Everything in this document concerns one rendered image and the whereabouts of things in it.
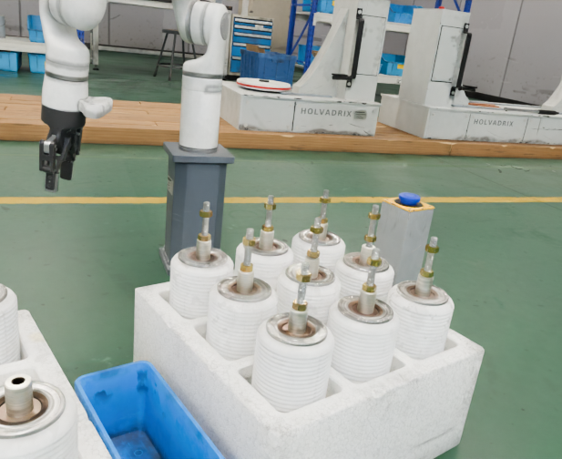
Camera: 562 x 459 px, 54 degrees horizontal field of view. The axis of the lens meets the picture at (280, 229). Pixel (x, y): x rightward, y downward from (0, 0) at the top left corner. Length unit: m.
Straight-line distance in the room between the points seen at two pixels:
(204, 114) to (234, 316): 0.67
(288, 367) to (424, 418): 0.27
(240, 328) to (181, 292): 0.14
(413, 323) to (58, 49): 0.71
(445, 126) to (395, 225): 2.47
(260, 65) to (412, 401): 4.72
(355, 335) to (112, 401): 0.36
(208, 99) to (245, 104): 1.61
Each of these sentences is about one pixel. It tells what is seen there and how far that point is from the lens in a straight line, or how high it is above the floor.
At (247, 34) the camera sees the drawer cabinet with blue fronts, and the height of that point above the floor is 0.50.
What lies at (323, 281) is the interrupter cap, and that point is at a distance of 0.82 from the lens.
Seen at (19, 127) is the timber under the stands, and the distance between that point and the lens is 2.73.
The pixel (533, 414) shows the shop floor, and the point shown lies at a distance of 1.13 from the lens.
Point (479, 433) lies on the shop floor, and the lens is 1.03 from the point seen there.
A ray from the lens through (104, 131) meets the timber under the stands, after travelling 2.73.
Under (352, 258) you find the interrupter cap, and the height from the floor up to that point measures 0.25.
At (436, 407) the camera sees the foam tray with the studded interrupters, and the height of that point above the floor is 0.11.
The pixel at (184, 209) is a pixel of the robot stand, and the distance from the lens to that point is 1.33.
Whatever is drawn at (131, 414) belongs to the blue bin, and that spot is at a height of 0.03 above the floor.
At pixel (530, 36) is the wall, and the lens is 7.64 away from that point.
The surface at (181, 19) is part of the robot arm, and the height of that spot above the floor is 0.59.
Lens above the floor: 0.59
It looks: 20 degrees down
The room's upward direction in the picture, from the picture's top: 7 degrees clockwise
